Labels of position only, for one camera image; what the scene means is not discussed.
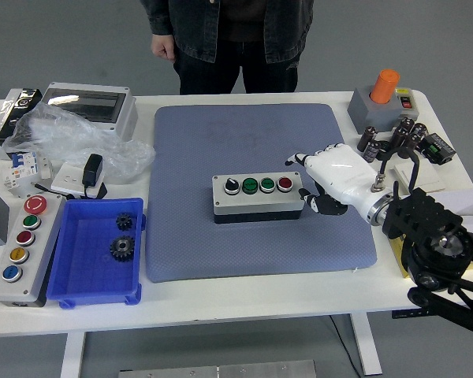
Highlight person's right hand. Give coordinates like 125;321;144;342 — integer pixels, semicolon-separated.
150;33;177;61

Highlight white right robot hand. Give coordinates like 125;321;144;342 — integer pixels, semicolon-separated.
285;143;384;221

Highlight grey four-button control box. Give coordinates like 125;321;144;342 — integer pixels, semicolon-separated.
211;171;304;225

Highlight black desk control panel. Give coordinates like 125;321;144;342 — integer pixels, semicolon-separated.
392;309;430;319

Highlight grey five-button control box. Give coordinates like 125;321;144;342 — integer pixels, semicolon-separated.
0;192;66;308

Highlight person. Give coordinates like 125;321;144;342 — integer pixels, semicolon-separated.
140;0;315;95

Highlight grey square base box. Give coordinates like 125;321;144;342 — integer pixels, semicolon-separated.
347;87;405;133

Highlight grey distribution box clear lid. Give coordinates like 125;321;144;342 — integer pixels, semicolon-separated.
39;81;139;143

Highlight orange cylinder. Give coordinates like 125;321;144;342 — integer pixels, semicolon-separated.
369;69;400;105

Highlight black module green terminals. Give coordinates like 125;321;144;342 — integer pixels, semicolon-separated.
419;132;457;165

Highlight blue-grey padded mat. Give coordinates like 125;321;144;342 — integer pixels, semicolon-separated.
144;102;378;284

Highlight yellow white cardboard box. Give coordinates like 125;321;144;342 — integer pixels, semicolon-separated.
389;188;473;279

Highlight clear plastic bag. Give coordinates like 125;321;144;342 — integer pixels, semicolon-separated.
2;102;157;184

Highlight black power adapter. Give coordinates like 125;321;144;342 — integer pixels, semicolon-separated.
81;153;104;189

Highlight white box glossy black device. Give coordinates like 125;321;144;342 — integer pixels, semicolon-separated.
0;87;43;161

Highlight white table leg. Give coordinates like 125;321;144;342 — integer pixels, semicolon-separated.
59;330;88;378
348;313;383;377

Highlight small black gear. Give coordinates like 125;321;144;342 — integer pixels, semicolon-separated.
115;212;133;232

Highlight white blue circuit breaker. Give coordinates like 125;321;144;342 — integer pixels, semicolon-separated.
2;149;54;200

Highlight large black gear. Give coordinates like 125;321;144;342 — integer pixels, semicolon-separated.
109;235;136;261

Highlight grey metal floor plate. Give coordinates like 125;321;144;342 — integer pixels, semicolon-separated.
117;358;318;378

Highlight blue plastic bin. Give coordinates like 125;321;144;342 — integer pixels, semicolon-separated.
46;196;147;310

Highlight beige wall switch panel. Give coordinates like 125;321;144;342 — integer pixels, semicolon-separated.
393;159;446;194

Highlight white switch black red buttons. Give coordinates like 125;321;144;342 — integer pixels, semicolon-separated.
394;87;420;121

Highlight white wall socket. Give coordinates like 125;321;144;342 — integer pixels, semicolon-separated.
50;161;107;200

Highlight black cable under table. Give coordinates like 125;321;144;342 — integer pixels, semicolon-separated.
329;314;363;378

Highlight black adapter cord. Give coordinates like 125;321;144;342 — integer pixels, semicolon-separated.
30;180;88;200

